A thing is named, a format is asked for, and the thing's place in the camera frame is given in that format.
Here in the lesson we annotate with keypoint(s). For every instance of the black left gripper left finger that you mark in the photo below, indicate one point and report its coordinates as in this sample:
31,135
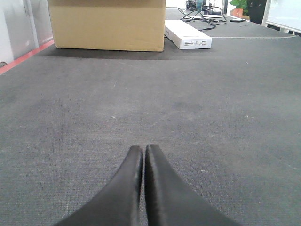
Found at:
117,204

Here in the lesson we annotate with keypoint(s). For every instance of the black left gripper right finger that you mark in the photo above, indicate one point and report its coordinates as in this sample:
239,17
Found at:
171,202

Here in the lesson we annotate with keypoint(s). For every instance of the long white carton box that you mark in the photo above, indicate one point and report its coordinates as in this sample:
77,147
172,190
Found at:
184,36

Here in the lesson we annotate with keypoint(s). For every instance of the large cardboard box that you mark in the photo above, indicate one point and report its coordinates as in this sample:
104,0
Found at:
129,25

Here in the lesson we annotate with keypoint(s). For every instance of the green potted plant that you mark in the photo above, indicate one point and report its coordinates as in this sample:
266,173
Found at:
241,4

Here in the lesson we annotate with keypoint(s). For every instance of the red conveyor side rail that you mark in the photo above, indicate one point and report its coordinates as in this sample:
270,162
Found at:
25,57

